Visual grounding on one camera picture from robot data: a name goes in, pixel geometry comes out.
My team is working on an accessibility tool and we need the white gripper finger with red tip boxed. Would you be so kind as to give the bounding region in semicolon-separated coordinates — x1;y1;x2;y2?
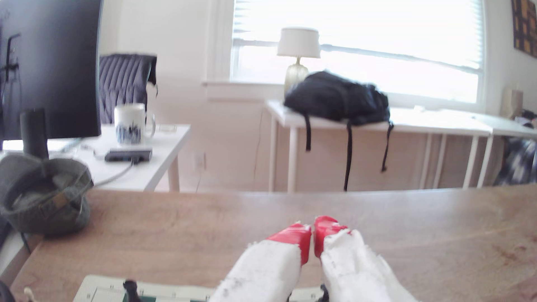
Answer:
208;222;312;302
314;216;420;302

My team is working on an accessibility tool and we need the green white chess mat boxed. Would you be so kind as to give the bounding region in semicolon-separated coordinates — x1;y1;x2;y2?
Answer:
73;275;330;302

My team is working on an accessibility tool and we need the white office desk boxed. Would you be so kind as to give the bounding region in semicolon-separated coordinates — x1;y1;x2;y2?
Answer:
0;124;191;193

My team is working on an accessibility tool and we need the long white table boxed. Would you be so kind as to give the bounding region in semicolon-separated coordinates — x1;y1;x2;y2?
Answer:
265;100;493;193

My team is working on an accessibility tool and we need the black backpack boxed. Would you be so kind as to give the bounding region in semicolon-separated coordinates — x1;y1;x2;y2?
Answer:
284;70;395;191

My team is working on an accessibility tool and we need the black usb hub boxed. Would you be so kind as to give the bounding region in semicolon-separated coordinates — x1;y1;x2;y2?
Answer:
104;148;153;163

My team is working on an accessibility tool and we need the dark plaid blanket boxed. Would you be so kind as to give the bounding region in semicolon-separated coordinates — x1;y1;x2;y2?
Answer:
494;110;537;186

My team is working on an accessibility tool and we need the white blue printed mug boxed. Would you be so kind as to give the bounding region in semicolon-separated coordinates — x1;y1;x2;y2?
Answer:
114;103;157;146

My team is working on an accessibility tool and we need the short white table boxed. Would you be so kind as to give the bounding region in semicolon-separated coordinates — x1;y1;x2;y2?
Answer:
474;113;537;189

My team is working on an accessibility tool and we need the table lamp white shade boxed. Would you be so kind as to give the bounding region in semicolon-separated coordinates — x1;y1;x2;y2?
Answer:
277;27;321;97

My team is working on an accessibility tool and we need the beige box shaped object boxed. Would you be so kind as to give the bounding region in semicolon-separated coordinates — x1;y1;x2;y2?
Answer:
501;88;524;119

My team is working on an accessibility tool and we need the grey knit hat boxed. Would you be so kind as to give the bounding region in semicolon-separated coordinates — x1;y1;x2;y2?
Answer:
0;153;94;235

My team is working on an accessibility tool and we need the dark quilted chair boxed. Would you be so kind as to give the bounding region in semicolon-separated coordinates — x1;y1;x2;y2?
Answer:
98;53;158;125

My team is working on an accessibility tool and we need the white window blind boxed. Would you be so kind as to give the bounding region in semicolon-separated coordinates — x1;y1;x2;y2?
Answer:
231;0;485;105

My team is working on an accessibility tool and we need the black monitor stand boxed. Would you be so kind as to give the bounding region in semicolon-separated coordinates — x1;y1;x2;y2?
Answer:
20;108;50;160

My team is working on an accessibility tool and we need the black computer monitor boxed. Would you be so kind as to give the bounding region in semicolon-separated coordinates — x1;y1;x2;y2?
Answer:
0;0;103;141

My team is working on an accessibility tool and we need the grey hub cable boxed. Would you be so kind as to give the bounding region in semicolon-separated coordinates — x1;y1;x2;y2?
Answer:
92;161;135;187

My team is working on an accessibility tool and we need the brown yellow wall art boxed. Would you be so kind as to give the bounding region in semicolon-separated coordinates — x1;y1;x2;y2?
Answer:
511;0;537;58

